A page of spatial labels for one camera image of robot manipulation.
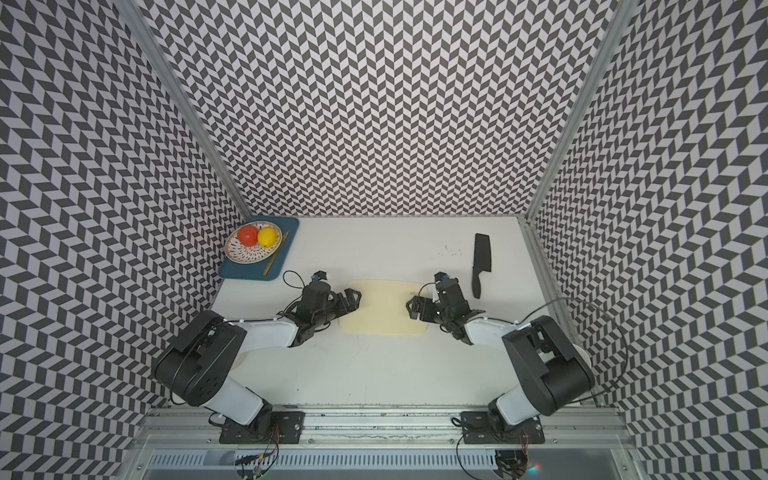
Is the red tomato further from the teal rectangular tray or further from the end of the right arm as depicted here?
the end of the right arm

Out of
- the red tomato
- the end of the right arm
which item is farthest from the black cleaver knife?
the red tomato

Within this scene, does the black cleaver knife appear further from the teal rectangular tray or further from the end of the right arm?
the teal rectangular tray

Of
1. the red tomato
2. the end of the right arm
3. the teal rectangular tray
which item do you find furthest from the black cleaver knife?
the red tomato

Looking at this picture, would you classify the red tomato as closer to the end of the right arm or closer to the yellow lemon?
the yellow lemon

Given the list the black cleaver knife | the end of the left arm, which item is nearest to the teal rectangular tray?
the end of the left arm

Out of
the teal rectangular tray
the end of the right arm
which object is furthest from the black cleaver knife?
the teal rectangular tray

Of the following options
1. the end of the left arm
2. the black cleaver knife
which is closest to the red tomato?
the end of the left arm

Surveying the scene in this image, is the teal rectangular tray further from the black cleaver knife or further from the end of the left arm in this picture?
the black cleaver knife

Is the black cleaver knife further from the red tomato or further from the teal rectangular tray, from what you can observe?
the red tomato

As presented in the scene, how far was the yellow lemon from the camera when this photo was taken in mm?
1084

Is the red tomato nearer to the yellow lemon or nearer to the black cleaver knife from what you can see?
the yellow lemon
